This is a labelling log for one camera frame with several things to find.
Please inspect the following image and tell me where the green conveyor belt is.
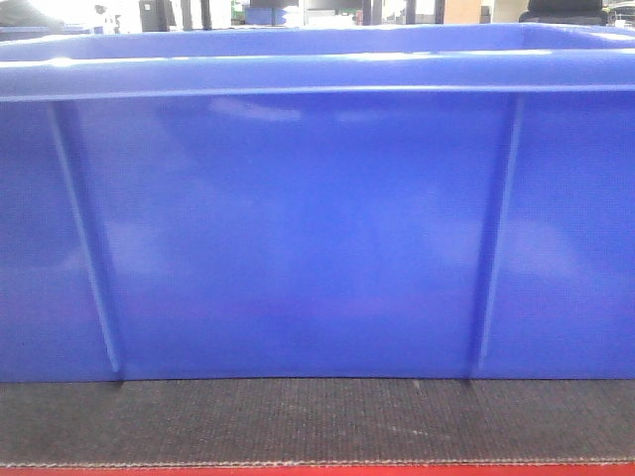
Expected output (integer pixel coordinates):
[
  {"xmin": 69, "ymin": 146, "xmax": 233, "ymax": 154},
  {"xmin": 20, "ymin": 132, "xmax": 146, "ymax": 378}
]
[{"xmin": 1, "ymin": 378, "xmax": 634, "ymax": 468}]

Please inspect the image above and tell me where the large blue plastic bin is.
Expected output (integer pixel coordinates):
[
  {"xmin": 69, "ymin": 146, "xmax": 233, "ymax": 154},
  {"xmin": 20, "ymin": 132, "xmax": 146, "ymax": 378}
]
[{"xmin": 1, "ymin": 23, "xmax": 634, "ymax": 382}]

